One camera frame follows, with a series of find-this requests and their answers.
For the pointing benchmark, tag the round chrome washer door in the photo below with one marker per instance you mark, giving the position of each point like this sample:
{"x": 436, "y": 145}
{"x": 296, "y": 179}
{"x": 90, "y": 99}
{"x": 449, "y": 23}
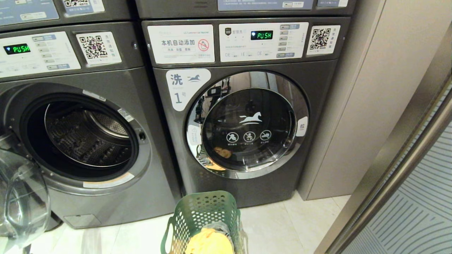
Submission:
{"x": 247, "y": 123}

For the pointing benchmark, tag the green perforated laundry basket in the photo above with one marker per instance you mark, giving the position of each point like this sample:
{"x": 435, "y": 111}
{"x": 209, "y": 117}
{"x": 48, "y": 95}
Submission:
{"x": 204, "y": 208}

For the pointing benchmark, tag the clear glass washer door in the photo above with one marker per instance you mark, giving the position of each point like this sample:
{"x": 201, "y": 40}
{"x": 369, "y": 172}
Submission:
{"x": 21, "y": 197}

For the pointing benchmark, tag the grey washing machine closed door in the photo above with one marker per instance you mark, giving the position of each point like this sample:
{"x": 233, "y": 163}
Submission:
{"x": 169, "y": 141}

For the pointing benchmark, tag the grey garment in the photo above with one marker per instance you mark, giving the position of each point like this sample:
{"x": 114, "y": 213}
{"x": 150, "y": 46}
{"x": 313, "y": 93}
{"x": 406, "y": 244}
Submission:
{"x": 226, "y": 228}

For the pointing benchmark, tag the yellow garment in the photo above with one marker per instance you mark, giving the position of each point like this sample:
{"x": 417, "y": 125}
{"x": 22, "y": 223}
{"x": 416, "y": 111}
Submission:
{"x": 210, "y": 243}

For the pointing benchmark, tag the grey stacked dryer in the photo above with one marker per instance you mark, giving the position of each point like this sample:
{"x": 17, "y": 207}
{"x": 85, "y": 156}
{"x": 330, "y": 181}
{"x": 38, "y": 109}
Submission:
{"x": 53, "y": 14}
{"x": 243, "y": 8}

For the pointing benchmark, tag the beige tall cabinet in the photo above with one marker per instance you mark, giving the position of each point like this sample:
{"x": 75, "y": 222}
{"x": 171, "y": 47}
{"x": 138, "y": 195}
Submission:
{"x": 360, "y": 106}

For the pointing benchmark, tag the grey washing machine open drum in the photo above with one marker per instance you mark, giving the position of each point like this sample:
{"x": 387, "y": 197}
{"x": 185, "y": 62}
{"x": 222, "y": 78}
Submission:
{"x": 106, "y": 197}

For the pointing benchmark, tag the metal framed glass door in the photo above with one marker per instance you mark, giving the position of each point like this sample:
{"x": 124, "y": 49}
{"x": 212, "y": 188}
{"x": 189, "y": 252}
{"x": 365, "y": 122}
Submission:
{"x": 399, "y": 183}

